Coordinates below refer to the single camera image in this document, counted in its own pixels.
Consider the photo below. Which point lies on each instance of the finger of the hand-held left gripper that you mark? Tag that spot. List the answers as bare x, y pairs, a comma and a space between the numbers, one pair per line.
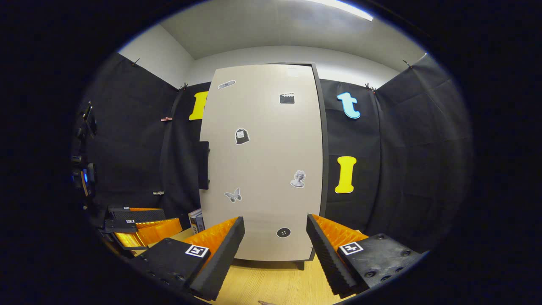
156, 231
144, 215

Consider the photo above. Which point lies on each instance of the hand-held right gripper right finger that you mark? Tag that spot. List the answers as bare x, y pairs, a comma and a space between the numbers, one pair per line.
324, 254

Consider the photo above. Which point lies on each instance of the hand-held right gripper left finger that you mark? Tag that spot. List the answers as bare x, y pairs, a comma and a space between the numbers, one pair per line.
225, 252

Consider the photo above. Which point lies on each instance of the beige cabinet door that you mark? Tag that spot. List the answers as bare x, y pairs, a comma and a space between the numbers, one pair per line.
262, 169

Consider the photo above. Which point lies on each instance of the black backdrop cloth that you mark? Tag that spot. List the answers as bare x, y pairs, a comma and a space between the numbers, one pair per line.
402, 169

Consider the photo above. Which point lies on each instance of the black cloth clip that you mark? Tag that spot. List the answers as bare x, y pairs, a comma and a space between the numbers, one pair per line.
407, 64
369, 88
135, 62
183, 87

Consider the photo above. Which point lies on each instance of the long ceiling light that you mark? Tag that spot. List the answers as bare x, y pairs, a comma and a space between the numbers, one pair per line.
347, 8

